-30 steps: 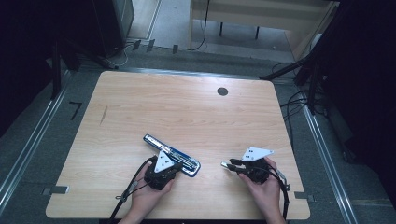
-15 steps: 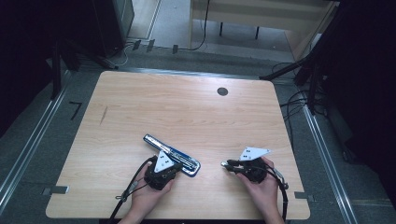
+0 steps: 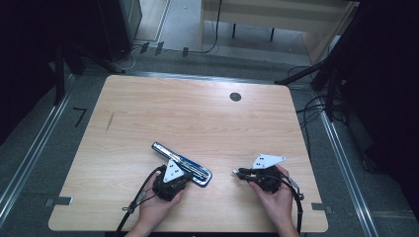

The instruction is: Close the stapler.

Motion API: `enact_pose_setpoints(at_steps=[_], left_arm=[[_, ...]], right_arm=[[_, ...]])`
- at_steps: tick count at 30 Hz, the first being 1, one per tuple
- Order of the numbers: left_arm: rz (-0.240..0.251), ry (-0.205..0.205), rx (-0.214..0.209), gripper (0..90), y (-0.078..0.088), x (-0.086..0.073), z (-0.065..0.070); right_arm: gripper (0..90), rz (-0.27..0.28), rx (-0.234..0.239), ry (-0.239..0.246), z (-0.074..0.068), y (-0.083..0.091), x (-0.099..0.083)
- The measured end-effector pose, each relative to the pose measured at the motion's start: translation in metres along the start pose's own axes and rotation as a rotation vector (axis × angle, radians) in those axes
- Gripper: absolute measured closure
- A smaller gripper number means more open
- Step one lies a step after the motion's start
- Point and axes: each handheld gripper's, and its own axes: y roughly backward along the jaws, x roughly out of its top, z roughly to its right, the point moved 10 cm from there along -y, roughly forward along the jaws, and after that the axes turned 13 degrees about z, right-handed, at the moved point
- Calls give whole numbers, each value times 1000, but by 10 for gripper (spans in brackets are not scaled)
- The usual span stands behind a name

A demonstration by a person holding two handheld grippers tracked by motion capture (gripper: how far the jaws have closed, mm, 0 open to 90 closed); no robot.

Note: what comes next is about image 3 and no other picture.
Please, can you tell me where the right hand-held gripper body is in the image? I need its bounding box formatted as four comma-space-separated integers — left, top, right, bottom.
251, 153, 288, 195

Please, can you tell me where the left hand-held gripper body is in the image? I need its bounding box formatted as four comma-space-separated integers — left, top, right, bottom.
151, 159, 190, 202

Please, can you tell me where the blue stapler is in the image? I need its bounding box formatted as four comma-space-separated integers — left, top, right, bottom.
150, 141, 213, 189

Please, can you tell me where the person's left hand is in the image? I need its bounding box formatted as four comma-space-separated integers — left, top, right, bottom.
136, 187, 187, 231

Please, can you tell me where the person's right hand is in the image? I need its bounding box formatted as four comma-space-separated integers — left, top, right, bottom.
246, 163, 296, 229

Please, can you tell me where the grey tape strip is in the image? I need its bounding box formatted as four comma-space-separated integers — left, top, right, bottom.
310, 201, 334, 214
43, 196, 75, 208

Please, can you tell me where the black stand with legs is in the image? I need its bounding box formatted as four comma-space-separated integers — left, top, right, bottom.
48, 39, 126, 107
274, 53, 344, 123

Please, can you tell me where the light wooden bench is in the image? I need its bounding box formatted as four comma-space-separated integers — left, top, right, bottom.
199, 0, 361, 65

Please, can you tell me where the dark cabinet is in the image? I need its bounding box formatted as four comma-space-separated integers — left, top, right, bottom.
98, 0, 143, 62

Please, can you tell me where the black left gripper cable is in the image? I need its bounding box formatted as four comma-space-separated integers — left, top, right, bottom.
113, 163, 167, 237

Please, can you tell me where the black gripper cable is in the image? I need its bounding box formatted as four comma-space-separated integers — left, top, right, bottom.
113, 163, 167, 237
277, 174, 305, 235

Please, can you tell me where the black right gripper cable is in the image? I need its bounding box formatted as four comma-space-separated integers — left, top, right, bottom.
277, 174, 305, 235

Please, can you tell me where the metal floor rail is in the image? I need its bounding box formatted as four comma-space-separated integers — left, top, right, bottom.
0, 74, 76, 229
319, 111, 380, 237

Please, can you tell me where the bundle of black floor cables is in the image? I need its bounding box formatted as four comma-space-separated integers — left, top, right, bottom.
286, 64, 348, 160

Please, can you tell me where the white floor cable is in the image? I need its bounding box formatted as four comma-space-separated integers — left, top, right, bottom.
119, 44, 138, 72

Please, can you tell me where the black hanging cable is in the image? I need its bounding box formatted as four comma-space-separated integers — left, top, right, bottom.
188, 0, 223, 55

